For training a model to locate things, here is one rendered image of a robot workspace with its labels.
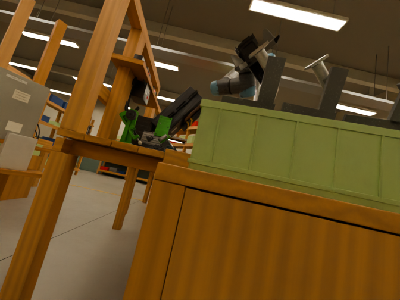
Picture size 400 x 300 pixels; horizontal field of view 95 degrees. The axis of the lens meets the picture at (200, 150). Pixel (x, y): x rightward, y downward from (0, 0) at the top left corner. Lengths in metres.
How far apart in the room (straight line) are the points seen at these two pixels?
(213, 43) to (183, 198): 5.37
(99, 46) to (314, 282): 1.32
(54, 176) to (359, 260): 1.16
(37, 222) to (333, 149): 1.21
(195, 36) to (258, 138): 5.37
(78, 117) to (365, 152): 1.15
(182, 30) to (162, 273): 5.69
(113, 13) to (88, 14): 5.22
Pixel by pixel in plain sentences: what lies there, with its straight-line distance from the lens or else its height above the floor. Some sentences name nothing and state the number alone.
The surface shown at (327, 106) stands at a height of 1.05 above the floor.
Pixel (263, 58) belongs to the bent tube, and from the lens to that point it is 0.60.
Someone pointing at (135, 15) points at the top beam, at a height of 1.85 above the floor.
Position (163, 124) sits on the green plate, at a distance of 1.70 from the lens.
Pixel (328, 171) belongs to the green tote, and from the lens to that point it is 0.47.
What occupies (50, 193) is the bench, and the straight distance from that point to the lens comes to 1.17.
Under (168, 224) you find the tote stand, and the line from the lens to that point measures 0.39.
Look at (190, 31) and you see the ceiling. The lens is 5.81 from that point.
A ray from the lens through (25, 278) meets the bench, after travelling 1.29.
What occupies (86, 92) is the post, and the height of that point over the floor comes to 1.10.
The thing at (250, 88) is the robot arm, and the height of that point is 1.22.
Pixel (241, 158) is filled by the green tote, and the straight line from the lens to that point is 0.42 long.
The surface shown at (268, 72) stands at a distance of 0.56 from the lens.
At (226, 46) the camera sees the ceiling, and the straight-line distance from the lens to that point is 5.64.
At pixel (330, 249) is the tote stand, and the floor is 0.70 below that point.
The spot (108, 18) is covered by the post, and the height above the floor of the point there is 1.56.
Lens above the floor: 0.77
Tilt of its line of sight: 9 degrees up
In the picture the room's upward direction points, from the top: 12 degrees clockwise
